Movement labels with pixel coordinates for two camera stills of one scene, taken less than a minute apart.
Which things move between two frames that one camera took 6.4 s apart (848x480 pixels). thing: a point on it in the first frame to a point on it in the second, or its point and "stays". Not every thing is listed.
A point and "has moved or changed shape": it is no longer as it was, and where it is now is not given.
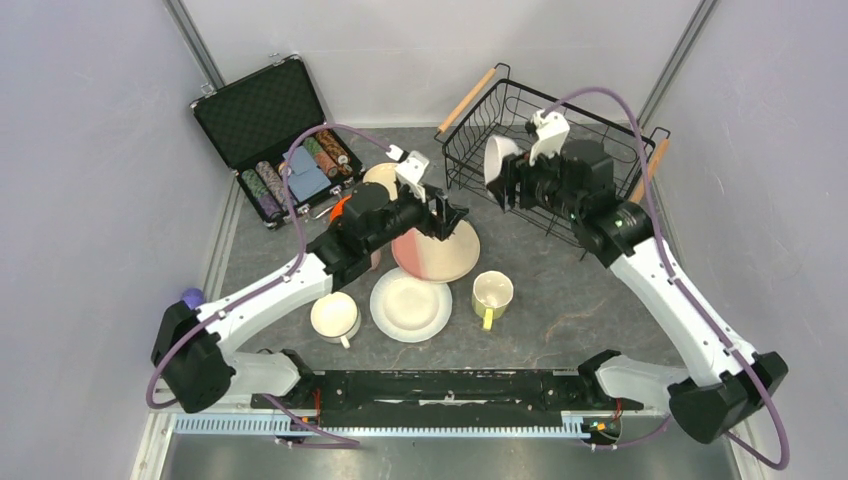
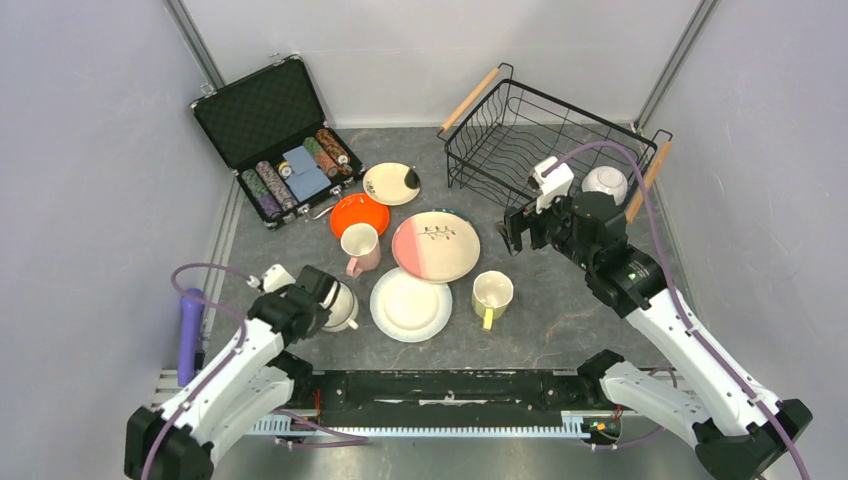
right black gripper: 504,186 to 513,224
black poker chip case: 271,130 stays
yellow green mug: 491,294 stays
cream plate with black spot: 383,173 stays
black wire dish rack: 502,105 stays
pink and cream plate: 430,259 stays
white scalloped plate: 407,308 stays
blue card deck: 306,178 stays
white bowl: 496,148 has moved or changed shape
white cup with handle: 335,317 has moved or changed shape
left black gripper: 446,216 to 321,318
